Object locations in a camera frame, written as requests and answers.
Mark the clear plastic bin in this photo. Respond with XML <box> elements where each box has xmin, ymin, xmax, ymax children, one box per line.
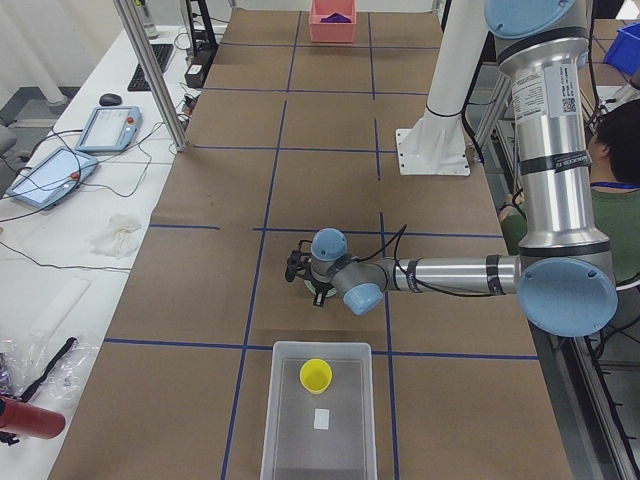
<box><xmin>260</xmin><ymin>341</ymin><xmax>378</xmax><ymax>479</ymax></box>

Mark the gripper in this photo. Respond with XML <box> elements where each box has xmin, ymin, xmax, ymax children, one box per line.
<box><xmin>308</xmin><ymin>270</ymin><xmax>336</xmax><ymax>306</ymax></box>

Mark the black box device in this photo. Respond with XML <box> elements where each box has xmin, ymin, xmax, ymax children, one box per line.
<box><xmin>184</xmin><ymin>49</ymin><xmax>215</xmax><ymax>89</ymax></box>

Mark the green ceramic bowl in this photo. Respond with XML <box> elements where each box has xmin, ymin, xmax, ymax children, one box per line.
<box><xmin>304</xmin><ymin>280</ymin><xmax>316</xmax><ymax>295</ymax></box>

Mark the seated person in green shirt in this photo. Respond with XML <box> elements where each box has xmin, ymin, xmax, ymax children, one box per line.
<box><xmin>499</xmin><ymin>99</ymin><xmax>640</xmax><ymax>287</ymax></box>

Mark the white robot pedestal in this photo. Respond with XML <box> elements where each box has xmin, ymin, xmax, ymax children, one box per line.
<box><xmin>396</xmin><ymin>0</ymin><xmax>488</xmax><ymax>176</ymax></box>

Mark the near teach pendant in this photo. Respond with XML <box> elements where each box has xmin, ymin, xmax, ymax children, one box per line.
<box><xmin>7</xmin><ymin>147</ymin><xmax>98</xmax><ymax>210</ymax></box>

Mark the yellow paper cup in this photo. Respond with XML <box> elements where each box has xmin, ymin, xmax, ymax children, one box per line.
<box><xmin>299</xmin><ymin>358</ymin><xmax>333</xmax><ymax>395</ymax></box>

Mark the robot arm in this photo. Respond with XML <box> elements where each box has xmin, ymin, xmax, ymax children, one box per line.
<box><xmin>287</xmin><ymin>1</ymin><xmax>618</xmax><ymax>337</ymax></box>

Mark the far teach pendant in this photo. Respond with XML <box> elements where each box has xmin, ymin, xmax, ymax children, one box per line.
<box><xmin>75</xmin><ymin>106</ymin><xmax>142</xmax><ymax>155</ymax></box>

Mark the red cylinder bottle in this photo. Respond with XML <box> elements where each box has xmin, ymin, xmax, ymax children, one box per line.
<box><xmin>1</xmin><ymin>397</ymin><xmax>66</xmax><ymax>439</ymax></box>

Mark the black computer mouse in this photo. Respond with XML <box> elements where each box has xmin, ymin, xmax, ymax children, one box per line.
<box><xmin>99</xmin><ymin>93</ymin><xmax>122</xmax><ymax>107</ymax></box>

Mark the black keyboard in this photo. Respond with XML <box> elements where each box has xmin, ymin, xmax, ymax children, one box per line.
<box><xmin>127</xmin><ymin>43</ymin><xmax>175</xmax><ymax>92</ymax></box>

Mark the white label in bin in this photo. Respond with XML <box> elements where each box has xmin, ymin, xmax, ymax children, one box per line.
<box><xmin>313</xmin><ymin>408</ymin><xmax>331</xmax><ymax>431</ymax></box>

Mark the teach pendant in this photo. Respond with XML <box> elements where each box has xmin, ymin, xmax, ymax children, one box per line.
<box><xmin>7</xmin><ymin>147</ymin><xmax>98</xmax><ymax>210</ymax></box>
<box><xmin>75</xmin><ymin>106</ymin><xmax>142</xmax><ymax>155</ymax></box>

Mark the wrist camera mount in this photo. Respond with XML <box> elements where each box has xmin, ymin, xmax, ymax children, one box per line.
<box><xmin>285</xmin><ymin>240</ymin><xmax>311</xmax><ymax>283</ymax></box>

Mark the blue storage crate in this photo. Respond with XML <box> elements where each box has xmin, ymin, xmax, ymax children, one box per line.
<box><xmin>604</xmin><ymin>23</ymin><xmax>640</xmax><ymax>75</ymax></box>

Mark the aluminium frame post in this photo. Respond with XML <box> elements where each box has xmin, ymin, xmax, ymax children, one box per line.
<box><xmin>113</xmin><ymin>0</ymin><xmax>187</xmax><ymax>152</ymax></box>

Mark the pink plastic tray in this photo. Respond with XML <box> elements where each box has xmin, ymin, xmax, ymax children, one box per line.
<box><xmin>308</xmin><ymin>0</ymin><xmax>357</xmax><ymax>43</ymax></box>

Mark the purple microfiber cloth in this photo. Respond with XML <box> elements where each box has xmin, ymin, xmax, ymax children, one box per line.
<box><xmin>320</xmin><ymin>12</ymin><xmax>352</xmax><ymax>23</ymax></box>

